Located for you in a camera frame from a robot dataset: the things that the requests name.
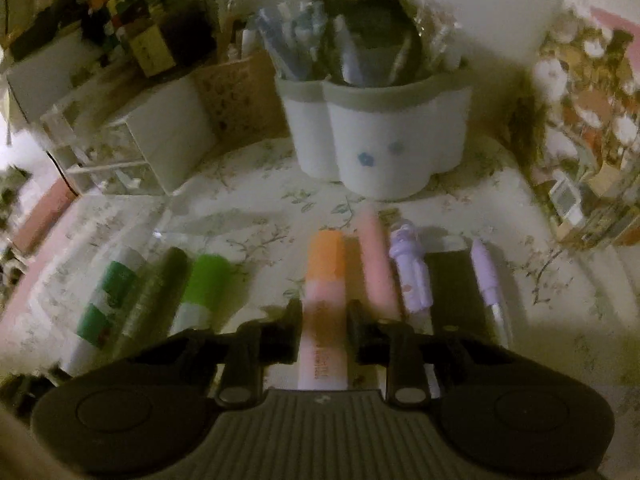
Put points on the brown patterned box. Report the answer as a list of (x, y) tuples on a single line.
[(240, 95)]

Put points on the colourful puzzle cube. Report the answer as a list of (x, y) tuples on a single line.
[(112, 15)]

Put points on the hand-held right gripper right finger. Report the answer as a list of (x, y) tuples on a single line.
[(356, 332)]

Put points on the clear acrylic drawer organizer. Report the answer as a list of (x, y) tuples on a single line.
[(125, 160)]

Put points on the yellow box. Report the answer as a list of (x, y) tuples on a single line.
[(150, 47)]

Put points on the orange and pink highlighter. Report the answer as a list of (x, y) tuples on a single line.
[(325, 270)]

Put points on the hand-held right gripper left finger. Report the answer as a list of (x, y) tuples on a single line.
[(294, 330)]

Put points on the purple character pen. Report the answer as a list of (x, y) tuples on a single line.
[(410, 275)]

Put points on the purple and clear pen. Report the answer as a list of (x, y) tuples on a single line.
[(487, 280)]

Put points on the white storage box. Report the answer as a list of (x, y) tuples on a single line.
[(160, 102), (45, 82)]

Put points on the white and green tube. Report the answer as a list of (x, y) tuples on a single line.
[(107, 305)]

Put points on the white flower-shaped pen holder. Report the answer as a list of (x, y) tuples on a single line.
[(380, 130)]

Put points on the black rectangular box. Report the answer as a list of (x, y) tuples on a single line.
[(452, 290)]

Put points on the floral tablecloth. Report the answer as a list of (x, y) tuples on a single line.
[(260, 200)]

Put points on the bundle of pens in holder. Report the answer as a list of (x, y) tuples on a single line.
[(300, 40)]

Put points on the pink pen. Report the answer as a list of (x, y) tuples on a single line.
[(377, 265)]

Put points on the dark green pen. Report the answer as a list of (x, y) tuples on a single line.
[(155, 295)]

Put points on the pink case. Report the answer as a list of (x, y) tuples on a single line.
[(42, 215)]

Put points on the green cap highlighter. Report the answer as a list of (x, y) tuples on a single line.
[(202, 285)]

